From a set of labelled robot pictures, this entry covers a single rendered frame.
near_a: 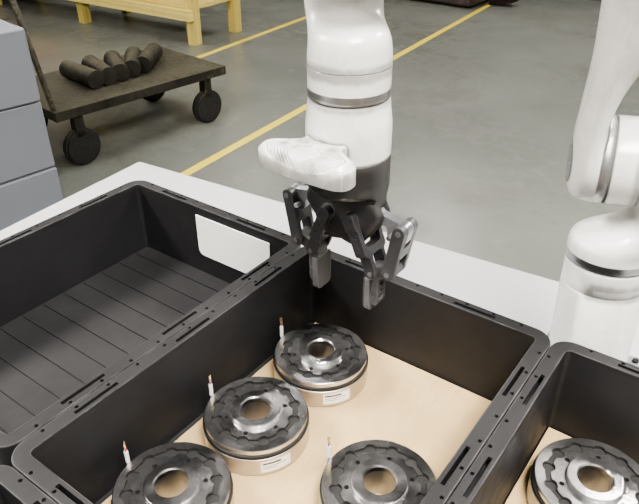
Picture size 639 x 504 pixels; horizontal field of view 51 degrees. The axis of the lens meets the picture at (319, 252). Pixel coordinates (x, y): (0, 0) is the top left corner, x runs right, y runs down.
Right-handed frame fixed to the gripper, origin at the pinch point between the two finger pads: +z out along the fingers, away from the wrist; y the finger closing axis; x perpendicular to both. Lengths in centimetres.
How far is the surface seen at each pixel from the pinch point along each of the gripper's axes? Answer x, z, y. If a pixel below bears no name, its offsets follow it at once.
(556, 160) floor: -262, 102, 56
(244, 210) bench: -40, 27, 52
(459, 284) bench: -42, 27, 6
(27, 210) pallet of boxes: -55, 73, 171
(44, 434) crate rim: 28.4, 2.8, 9.8
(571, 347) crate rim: -7.7, 3.5, -20.5
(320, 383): 4.6, 10.1, -0.1
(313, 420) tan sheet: 6.8, 13.2, -0.8
